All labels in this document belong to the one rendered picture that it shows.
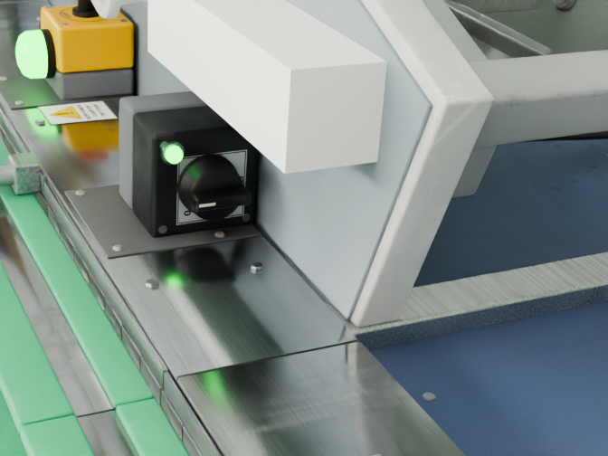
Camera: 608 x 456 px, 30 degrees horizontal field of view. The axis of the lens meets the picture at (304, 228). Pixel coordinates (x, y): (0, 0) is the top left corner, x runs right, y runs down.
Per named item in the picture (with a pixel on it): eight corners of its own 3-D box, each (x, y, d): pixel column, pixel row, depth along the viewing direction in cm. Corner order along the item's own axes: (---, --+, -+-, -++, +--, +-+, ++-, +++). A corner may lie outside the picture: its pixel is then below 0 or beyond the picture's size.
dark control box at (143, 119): (220, 181, 90) (118, 194, 87) (224, 86, 87) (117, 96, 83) (261, 225, 84) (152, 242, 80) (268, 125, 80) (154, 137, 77)
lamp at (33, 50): (44, 69, 107) (12, 71, 106) (42, 23, 105) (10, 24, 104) (56, 84, 104) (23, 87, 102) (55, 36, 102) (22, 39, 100)
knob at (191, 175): (234, 207, 82) (253, 227, 79) (175, 215, 80) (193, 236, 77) (237, 150, 80) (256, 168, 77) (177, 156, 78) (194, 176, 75)
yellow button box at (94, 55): (116, 71, 112) (42, 77, 109) (116, -4, 109) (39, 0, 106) (138, 94, 106) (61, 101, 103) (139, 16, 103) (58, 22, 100)
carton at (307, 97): (226, -35, 83) (147, -33, 81) (387, 61, 64) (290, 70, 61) (223, 45, 86) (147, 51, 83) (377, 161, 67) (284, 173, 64)
